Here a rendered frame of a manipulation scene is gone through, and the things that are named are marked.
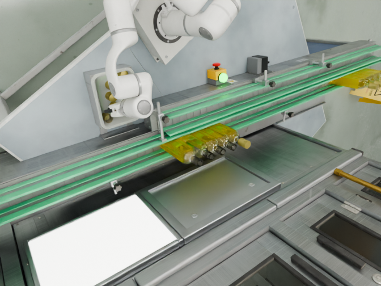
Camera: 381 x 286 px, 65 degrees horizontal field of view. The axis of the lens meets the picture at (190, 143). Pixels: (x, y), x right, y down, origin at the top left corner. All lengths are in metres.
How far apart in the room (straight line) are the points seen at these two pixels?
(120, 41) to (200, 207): 0.63
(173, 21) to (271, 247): 0.87
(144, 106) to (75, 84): 0.36
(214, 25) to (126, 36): 0.29
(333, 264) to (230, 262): 0.30
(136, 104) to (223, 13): 0.41
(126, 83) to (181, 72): 0.52
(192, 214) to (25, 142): 0.68
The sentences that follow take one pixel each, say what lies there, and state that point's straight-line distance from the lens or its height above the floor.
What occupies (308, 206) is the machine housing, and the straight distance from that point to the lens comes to 1.24.
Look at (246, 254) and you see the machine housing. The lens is 1.03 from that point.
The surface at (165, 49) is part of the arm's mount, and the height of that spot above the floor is 0.83.
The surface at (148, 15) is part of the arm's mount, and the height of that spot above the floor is 0.83.
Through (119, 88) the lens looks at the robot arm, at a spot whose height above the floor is 1.06.
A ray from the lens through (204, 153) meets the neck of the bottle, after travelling 1.18.
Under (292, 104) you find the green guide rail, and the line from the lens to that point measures 1.80.
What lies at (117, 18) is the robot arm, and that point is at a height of 1.00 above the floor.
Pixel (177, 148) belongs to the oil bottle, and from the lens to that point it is 1.21.
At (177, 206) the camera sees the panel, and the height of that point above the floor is 1.17.
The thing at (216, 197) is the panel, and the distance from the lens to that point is 1.17.
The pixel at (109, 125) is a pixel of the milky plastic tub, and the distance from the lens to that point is 1.26.
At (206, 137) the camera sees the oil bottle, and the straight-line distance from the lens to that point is 1.27.
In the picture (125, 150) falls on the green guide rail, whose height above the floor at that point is 0.92.
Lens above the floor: 1.95
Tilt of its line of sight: 48 degrees down
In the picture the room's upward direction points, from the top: 120 degrees clockwise
